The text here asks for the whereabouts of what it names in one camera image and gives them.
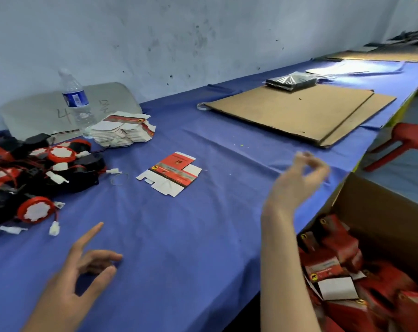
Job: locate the long brown cardboard sheet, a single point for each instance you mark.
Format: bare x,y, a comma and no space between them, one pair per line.
385,55

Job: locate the white card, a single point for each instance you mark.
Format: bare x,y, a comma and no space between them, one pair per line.
337,289

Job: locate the person's left hand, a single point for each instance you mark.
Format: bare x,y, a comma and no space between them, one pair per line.
58,300

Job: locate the flat red white carton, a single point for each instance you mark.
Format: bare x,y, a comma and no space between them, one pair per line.
172,172

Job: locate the clear plastic water bottle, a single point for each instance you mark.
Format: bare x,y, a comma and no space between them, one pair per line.
75,100

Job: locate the person's left thumb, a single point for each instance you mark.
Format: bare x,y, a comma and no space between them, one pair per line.
100,281

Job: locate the grey plastic board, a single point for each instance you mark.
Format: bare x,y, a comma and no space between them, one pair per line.
32,114

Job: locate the pile of red black horns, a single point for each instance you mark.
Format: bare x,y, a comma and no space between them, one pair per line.
29,176

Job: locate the white paper label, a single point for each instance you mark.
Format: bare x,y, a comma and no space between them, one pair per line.
12,229

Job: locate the pile of red boxes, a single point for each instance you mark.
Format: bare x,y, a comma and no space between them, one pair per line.
375,283

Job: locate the white plastic sheet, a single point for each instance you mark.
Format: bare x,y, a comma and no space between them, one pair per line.
354,67

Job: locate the person's right hand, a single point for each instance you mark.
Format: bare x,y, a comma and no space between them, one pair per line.
288,184

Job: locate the heap of dark parts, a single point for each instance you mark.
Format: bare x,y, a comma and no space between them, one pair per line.
411,37

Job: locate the brown cardboard box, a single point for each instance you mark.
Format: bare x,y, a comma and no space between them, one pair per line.
388,217

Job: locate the blue tablecloth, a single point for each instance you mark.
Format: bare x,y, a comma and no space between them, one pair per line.
195,231

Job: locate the large brown cardboard sheet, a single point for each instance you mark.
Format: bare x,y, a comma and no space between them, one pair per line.
292,110

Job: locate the red plastic stool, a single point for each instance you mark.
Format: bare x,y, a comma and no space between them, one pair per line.
407,134

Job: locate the person's right forearm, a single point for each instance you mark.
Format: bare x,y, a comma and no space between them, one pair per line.
285,273

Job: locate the white tape roll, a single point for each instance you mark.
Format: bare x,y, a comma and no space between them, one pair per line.
202,106

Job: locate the stack of flat white cartons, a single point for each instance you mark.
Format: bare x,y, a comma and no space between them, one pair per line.
120,133

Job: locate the person's right fingers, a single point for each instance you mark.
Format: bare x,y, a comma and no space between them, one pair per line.
312,169

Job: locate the black plastic bag packet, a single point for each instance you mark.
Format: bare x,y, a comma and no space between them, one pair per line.
292,81

